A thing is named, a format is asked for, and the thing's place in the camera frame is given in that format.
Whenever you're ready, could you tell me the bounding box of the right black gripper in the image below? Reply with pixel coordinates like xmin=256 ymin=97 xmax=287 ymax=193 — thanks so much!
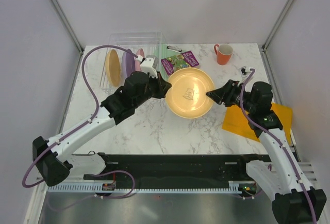
xmin=206 ymin=79 xmax=256 ymax=113

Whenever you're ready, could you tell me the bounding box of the orange mug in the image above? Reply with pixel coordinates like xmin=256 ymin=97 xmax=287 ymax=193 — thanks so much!
xmin=213 ymin=44 xmax=233 ymax=66

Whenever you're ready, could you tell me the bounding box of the yellow plate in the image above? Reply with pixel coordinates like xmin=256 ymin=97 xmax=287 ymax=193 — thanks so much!
xmin=105 ymin=49 xmax=121 ymax=87
xmin=166 ymin=68 xmax=215 ymax=119

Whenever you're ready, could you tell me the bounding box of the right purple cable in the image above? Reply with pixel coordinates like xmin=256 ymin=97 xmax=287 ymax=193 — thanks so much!
xmin=239 ymin=68 xmax=319 ymax=224

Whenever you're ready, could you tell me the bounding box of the white slotted cable duct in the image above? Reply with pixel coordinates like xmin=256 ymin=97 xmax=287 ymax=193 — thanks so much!
xmin=47 ymin=181 xmax=257 ymax=194

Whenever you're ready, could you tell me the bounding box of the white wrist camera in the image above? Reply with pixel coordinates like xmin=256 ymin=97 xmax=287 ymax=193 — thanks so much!
xmin=239 ymin=66 xmax=255 ymax=79
xmin=141 ymin=55 xmax=159 ymax=78

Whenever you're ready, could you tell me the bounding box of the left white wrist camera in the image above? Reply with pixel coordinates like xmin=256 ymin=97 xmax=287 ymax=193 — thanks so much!
xmin=141 ymin=55 xmax=159 ymax=78

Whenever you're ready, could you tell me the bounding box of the pink plate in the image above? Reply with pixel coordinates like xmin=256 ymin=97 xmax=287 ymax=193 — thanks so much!
xmin=135 ymin=48 xmax=144 ymax=71

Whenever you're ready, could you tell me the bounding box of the clear acrylic dish rack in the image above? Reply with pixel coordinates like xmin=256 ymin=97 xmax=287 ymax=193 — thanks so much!
xmin=100 ymin=31 xmax=166 ymax=94

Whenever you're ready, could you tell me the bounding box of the purple plate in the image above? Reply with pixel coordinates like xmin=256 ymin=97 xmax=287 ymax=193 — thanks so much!
xmin=121 ymin=49 xmax=135 ymax=79

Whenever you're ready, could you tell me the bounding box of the purple paperback book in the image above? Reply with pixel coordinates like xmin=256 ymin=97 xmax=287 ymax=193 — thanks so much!
xmin=160 ymin=51 xmax=200 ymax=76

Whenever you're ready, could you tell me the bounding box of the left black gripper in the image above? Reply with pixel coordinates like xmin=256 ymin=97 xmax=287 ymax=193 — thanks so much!
xmin=134 ymin=70 xmax=172 ymax=108

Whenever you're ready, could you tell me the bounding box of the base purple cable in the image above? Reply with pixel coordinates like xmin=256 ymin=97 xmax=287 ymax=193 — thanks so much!
xmin=94 ymin=170 xmax=137 ymax=199

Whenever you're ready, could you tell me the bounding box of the green clipboard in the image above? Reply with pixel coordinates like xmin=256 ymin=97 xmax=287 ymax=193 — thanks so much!
xmin=154 ymin=44 xmax=184 ymax=59

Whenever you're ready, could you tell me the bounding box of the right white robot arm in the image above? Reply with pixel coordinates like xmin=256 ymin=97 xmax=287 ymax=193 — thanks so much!
xmin=206 ymin=80 xmax=327 ymax=223

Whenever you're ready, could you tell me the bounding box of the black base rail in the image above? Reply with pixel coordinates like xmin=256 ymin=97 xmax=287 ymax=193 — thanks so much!
xmin=99 ymin=153 xmax=271 ymax=189

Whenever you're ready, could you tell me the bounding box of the left aluminium frame post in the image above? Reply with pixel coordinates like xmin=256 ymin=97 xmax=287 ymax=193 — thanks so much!
xmin=49 ymin=0 xmax=84 ymax=55

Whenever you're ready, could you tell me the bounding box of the right aluminium frame post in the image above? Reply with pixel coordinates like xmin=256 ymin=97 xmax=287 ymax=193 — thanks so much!
xmin=260 ymin=0 xmax=295 ymax=53

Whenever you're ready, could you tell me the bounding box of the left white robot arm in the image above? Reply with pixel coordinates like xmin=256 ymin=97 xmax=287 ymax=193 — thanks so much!
xmin=32 ymin=72 xmax=171 ymax=186

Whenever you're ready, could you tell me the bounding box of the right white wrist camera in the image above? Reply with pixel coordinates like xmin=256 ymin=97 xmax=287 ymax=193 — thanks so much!
xmin=239 ymin=66 xmax=255 ymax=79

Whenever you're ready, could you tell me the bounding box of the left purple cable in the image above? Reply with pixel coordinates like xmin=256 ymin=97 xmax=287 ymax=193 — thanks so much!
xmin=21 ymin=44 xmax=141 ymax=188

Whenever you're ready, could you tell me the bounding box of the aluminium frame post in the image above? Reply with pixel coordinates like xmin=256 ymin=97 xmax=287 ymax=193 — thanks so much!
xmin=49 ymin=0 xmax=84 ymax=55
xmin=260 ymin=0 xmax=295 ymax=53

